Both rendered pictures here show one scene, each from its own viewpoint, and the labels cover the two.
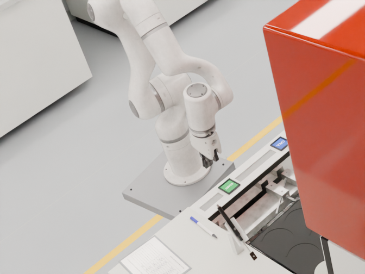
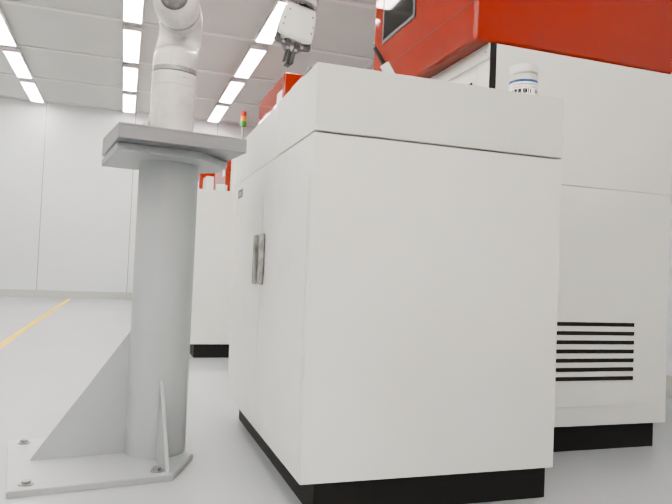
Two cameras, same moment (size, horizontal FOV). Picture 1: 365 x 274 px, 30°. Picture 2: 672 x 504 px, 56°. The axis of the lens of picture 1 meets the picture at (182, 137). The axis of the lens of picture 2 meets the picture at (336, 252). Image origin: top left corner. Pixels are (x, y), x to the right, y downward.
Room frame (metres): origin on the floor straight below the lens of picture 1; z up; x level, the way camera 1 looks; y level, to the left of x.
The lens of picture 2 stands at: (1.25, 1.65, 0.52)
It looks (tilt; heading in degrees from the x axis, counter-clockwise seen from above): 2 degrees up; 281
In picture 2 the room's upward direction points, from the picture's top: 2 degrees clockwise
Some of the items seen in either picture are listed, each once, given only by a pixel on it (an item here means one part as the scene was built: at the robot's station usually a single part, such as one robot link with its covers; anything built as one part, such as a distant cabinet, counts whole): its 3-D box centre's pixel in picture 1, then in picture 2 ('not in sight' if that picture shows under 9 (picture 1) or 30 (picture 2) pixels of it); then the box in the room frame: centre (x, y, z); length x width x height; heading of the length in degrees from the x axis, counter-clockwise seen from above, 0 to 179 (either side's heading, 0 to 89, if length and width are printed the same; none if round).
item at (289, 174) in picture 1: (293, 178); not in sight; (1.76, -0.32, 0.89); 0.08 x 0.03 x 0.03; 29
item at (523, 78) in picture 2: not in sight; (523, 85); (1.09, 0.01, 1.01); 0.07 x 0.07 x 0.10
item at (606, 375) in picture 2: not in sight; (503, 309); (1.06, -0.77, 0.41); 0.82 x 0.70 x 0.82; 119
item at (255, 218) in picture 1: (263, 210); not in sight; (1.68, -0.18, 0.87); 0.36 x 0.08 x 0.03; 119
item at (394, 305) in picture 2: not in sight; (360, 312); (1.51, -0.21, 0.41); 0.96 x 0.64 x 0.82; 119
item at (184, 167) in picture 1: (181, 150); (172, 108); (2.03, 0.02, 0.96); 0.19 x 0.19 x 0.18
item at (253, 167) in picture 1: (258, 180); (271, 149); (1.81, -0.21, 0.89); 0.55 x 0.09 x 0.14; 119
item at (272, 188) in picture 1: (277, 191); not in sight; (1.72, -0.25, 0.89); 0.08 x 0.03 x 0.03; 29
